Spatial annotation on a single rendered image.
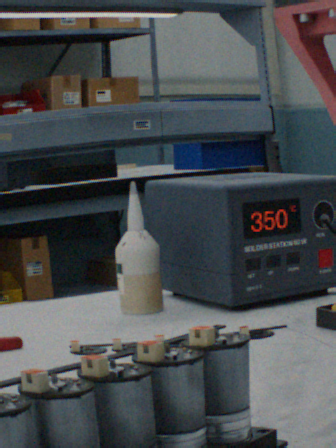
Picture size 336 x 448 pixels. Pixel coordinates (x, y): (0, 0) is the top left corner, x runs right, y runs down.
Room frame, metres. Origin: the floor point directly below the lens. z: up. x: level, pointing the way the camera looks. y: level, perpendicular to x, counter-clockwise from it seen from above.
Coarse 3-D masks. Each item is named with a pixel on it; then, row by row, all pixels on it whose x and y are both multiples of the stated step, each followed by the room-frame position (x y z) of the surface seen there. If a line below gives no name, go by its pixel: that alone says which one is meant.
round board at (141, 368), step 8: (128, 368) 0.34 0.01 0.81; (136, 368) 0.34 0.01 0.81; (144, 368) 0.34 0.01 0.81; (80, 376) 0.33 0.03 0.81; (88, 376) 0.33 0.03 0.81; (104, 376) 0.33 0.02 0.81; (112, 376) 0.33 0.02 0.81; (120, 376) 0.33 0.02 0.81; (128, 376) 0.33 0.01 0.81; (136, 376) 0.33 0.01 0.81; (144, 376) 0.33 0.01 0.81
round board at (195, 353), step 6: (180, 348) 0.37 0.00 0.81; (186, 348) 0.36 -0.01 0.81; (192, 348) 0.37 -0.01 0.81; (174, 354) 0.35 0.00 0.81; (180, 354) 0.36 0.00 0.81; (192, 354) 0.36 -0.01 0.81; (198, 354) 0.36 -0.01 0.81; (132, 360) 0.36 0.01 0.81; (138, 360) 0.35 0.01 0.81; (162, 360) 0.35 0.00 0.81; (168, 360) 0.35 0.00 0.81; (174, 360) 0.35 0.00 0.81; (180, 360) 0.35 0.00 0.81; (186, 360) 0.35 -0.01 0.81; (192, 360) 0.35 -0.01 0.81
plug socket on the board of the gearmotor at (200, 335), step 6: (192, 330) 0.37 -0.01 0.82; (198, 330) 0.37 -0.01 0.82; (204, 330) 0.37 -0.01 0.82; (210, 330) 0.37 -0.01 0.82; (192, 336) 0.37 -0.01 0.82; (198, 336) 0.37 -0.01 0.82; (204, 336) 0.37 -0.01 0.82; (210, 336) 0.37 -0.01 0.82; (192, 342) 0.37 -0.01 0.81; (198, 342) 0.37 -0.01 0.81; (204, 342) 0.37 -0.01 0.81; (210, 342) 0.37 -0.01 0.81
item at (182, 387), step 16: (176, 352) 0.36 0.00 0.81; (160, 368) 0.35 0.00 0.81; (176, 368) 0.35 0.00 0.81; (192, 368) 0.35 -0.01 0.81; (160, 384) 0.35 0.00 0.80; (176, 384) 0.35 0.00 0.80; (192, 384) 0.35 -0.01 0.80; (160, 400) 0.35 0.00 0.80; (176, 400) 0.35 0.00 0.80; (192, 400) 0.35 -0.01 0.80; (160, 416) 0.35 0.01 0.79; (176, 416) 0.35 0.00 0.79; (192, 416) 0.35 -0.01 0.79; (160, 432) 0.35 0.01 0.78; (176, 432) 0.35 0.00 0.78; (192, 432) 0.35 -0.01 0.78
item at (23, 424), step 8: (0, 400) 0.29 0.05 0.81; (8, 416) 0.28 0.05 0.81; (16, 416) 0.29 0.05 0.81; (24, 416) 0.29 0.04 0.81; (0, 424) 0.28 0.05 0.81; (8, 424) 0.28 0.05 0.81; (16, 424) 0.29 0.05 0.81; (24, 424) 0.29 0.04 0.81; (32, 424) 0.29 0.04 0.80; (0, 432) 0.28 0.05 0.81; (8, 432) 0.28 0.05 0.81; (16, 432) 0.29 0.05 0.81; (24, 432) 0.29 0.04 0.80; (32, 432) 0.29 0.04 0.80; (0, 440) 0.28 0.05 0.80; (8, 440) 0.28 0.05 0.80; (16, 440) 0.29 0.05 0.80; (24, 440) 0.29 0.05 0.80; (32, 440) 0.29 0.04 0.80
